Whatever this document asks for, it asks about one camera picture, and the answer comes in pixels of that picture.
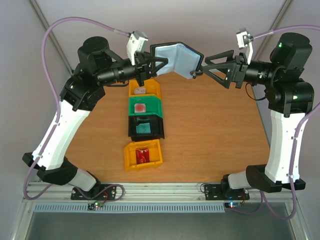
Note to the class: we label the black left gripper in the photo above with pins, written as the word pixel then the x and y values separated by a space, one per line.
pixel 144 69

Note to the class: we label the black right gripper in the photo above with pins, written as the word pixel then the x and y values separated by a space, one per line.
pixel 239 70

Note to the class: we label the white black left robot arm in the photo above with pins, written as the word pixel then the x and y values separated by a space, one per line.
pixel 98 67

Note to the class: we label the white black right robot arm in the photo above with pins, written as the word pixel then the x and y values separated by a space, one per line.
pixel 290 99

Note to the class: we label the beige patterned cards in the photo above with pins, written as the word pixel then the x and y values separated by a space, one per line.
pixel 139 91

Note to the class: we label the white red-circle cards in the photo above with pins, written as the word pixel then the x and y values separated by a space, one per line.
pixel 140 108

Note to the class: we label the teal cards in bin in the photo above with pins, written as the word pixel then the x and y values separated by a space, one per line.
pixel 143 128

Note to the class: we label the red card in bin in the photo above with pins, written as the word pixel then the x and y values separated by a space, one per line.
pixel 142 156

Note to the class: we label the far yellow plastic bin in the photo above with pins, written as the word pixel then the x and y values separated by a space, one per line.
pixel 153 88

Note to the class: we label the yellow plastic bin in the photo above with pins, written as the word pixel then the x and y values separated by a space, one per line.
pixel 153 88
pixel 156 158

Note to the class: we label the green plastic bin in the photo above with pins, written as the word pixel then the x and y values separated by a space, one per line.
pixel 153 104

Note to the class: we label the black plastic bin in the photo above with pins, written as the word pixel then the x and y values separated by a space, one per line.
pixel 156 124

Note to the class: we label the near yellow plastic bin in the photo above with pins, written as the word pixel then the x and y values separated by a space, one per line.
pixel 156 158

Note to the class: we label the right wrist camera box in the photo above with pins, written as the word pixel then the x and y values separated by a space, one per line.
pixel 245 41

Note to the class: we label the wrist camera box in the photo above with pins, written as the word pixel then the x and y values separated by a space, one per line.
pixel 245 41
pixel 136 44

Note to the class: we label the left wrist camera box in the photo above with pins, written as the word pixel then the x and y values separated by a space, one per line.
pixel 136 44

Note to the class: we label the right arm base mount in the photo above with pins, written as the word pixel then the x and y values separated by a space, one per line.
pixel 215 192

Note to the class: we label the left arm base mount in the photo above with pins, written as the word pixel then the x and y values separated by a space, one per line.
pixel 98 192

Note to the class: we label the aluminium front rail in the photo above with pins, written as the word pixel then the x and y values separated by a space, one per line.
pixel 150 193

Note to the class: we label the slotted grey cable duct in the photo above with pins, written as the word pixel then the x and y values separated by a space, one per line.
pixel 130 208

